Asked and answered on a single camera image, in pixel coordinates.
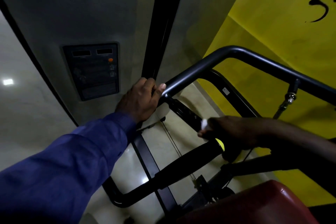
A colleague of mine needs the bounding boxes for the person's left hand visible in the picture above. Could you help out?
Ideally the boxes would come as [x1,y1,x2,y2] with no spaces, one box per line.
[115,77,167,123]

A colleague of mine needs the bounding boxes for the person's blue shirt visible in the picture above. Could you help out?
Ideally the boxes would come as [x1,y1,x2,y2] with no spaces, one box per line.
[0,112,137,224]

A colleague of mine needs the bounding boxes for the grey weight machine maroon seat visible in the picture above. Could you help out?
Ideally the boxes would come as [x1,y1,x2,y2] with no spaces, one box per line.
[0,0,336,224]

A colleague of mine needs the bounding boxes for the thin black cable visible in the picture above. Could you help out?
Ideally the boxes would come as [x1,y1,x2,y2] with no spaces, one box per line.
[159,119,197,183]

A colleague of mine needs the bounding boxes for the maroon back pad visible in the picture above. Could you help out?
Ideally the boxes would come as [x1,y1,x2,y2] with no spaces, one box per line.
[181,180,318,224]

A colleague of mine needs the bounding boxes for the person's right hand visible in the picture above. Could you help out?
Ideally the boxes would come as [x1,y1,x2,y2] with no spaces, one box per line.
[197,115,265,151]

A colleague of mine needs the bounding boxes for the silver clip black cable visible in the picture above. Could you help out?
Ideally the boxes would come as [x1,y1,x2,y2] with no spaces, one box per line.
[273,79,301,120]

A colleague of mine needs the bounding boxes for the person's right forearm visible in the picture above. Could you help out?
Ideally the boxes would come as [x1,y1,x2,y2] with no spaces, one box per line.
[260,119,336,164]

